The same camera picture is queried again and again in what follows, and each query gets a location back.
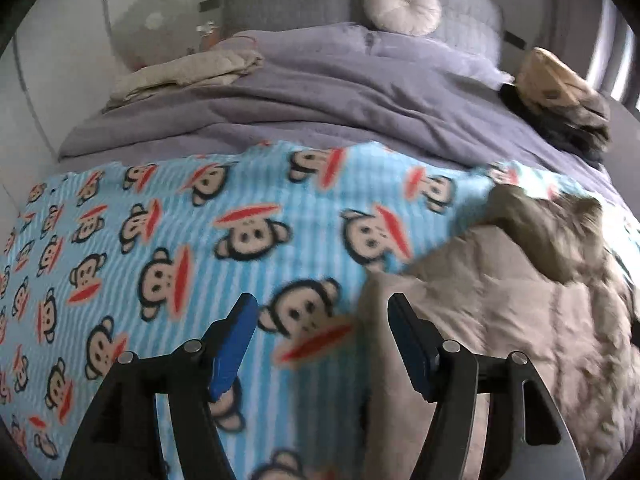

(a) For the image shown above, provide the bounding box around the beige quilted down jacket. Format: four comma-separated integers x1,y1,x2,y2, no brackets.
358,185,639,479

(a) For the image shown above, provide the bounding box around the tan and black clothes pile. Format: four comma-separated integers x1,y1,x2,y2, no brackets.
498,47,612,168

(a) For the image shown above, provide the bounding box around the blue monkey print blanket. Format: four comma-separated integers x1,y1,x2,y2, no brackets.
0,138,640,480

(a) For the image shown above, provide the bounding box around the beige folded cloth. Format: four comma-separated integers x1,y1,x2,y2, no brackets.
104,49,264,110

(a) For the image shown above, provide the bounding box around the purple grey duvet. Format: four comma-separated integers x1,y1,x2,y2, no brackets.
58,23,620,203

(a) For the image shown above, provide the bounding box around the grey round plush toy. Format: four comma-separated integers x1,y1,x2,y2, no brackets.
110,0,200,72

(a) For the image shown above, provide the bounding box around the round cream cushion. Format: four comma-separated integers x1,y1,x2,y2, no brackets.
362,0,442,37

